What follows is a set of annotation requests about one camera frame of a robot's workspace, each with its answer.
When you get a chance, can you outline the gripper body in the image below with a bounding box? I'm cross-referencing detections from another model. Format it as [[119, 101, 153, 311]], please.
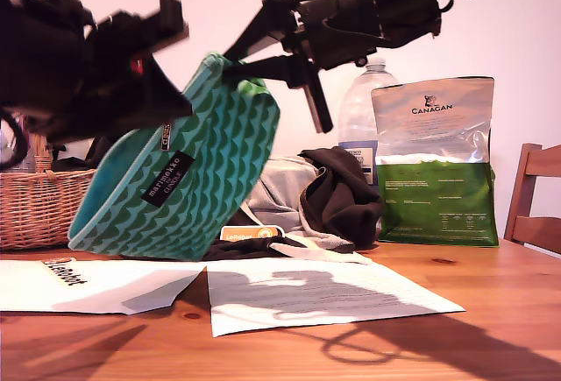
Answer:
[[264, 0, 387, 135]]

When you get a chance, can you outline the green wave-patterned zip pouch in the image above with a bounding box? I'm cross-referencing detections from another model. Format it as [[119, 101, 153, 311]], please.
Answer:
[[67, 51, 281, 262]]

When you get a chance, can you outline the large clear water bottle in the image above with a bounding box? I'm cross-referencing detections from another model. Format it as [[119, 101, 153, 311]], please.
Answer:
[[337, 57, 402, 187]]

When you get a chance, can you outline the dark brown garment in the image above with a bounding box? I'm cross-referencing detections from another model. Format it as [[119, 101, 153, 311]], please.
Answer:
[[50, 135, 385, 262]]

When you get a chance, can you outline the orange LeRobot sticker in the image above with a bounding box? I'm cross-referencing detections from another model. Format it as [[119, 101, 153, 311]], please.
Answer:
[[218, 224, 287, 244]]

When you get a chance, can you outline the blank white paper sheet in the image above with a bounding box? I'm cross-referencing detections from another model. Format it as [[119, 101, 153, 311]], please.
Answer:
[[0, 259, 207, 315]]

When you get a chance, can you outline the silver green pet food bag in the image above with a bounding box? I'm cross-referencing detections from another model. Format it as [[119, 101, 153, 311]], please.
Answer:
[[370, 76, 500, 250]]

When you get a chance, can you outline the wooden chair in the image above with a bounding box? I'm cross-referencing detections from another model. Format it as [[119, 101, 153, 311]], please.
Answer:
[[503, 143, 561, 256]]

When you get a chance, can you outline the printed white paper sheet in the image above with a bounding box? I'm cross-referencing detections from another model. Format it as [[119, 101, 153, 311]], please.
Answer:
[[205, 258, 466, 338]]

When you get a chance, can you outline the wicker basket with handle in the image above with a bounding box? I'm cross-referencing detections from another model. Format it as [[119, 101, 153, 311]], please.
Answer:
[[0, 133, 97, 251]]

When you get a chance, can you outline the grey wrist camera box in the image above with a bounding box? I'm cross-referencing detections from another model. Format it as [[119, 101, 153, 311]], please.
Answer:
[[41, 0, 96, 27]]

